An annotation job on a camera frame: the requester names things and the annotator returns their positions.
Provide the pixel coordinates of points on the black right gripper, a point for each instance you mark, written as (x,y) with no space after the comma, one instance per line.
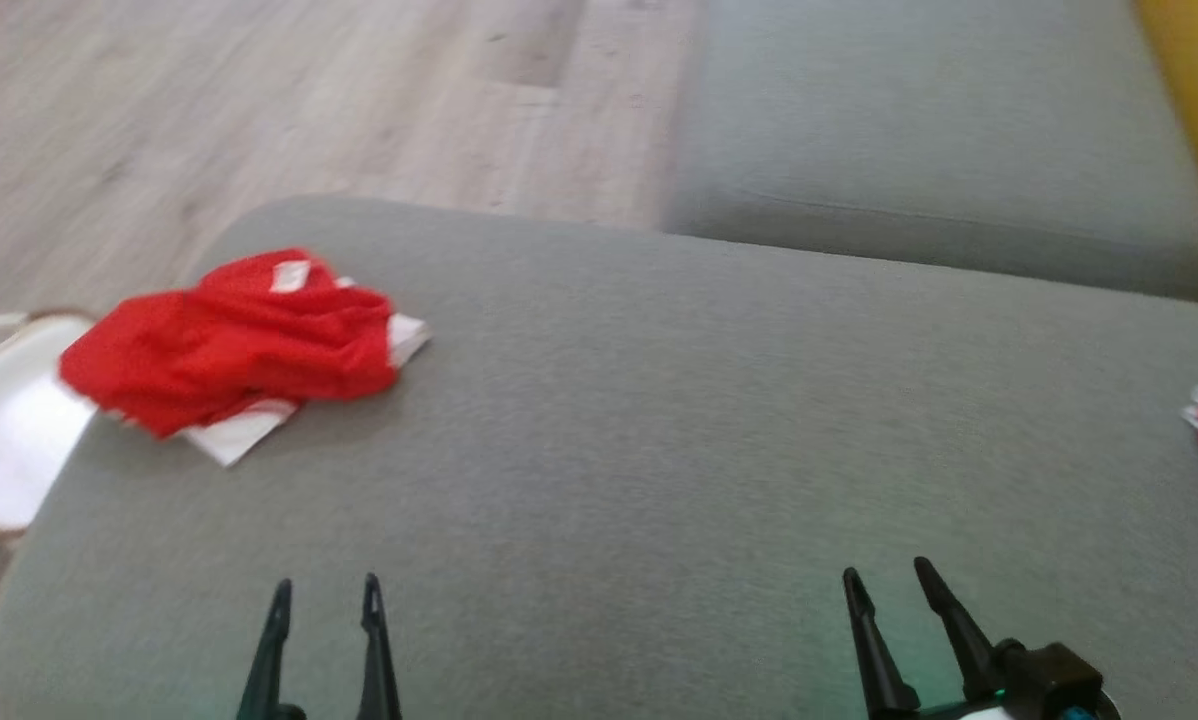
(1049,685)

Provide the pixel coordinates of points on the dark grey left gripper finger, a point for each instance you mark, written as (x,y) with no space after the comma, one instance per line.
(267,650)
(379,660)

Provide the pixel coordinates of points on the red and white jersey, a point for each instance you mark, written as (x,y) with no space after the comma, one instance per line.
(239,345)

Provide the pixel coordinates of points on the large grey sofa seat cushion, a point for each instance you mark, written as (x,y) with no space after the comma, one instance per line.
(659,450)

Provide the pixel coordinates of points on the white laundry basket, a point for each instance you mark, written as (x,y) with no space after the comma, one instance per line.
(9,440)

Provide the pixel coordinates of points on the long grey sofa seat cushion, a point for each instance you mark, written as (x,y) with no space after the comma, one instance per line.
(919,130)

